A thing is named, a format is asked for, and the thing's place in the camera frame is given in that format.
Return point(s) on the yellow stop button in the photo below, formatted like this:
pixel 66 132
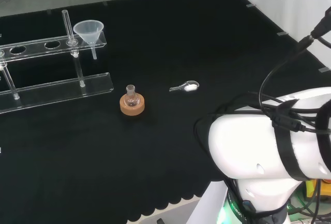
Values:
pixel 310 190

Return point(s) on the pale board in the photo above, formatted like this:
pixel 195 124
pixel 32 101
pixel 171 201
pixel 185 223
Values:
pixel 175 213

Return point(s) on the translucent plastic funnel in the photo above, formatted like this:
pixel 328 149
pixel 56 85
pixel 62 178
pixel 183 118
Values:
pixel 89 31

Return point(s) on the black bench cloth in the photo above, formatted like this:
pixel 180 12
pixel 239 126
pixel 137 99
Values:
pixel 103 156

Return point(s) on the small round-bottom glass flask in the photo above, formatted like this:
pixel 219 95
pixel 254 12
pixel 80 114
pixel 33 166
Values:
pixel 131 99

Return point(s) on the clear acrylic funnel stand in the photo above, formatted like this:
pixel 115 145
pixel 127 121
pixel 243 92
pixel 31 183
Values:
pixel 59 92

